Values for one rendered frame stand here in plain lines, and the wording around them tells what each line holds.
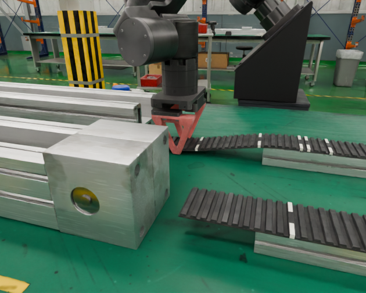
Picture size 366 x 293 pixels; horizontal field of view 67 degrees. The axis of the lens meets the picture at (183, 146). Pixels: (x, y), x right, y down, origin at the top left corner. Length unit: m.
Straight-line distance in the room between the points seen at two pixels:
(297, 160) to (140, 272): 0.29
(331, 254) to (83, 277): 0.22
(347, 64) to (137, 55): 5.07
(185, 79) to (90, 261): 0.27
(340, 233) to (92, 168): 0.23
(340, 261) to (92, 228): 0.23
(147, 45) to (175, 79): 0.09
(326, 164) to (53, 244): 0.37
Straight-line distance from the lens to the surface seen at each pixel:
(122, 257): 0.29
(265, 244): 0.29
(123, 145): 0.28
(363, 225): 0.32
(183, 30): 0.42
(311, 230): 0.29
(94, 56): 3.74
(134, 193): 0.26
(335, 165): 0.47
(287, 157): 0.45
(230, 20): 7.97
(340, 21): 8.09
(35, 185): 0.32
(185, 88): 0.43
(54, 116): 0.53
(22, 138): 0.41
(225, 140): 0.47
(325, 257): 0.30
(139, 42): 0.37
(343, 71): 5.37
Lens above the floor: 0.98
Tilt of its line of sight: 24 degrees down
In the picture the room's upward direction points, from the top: straight up
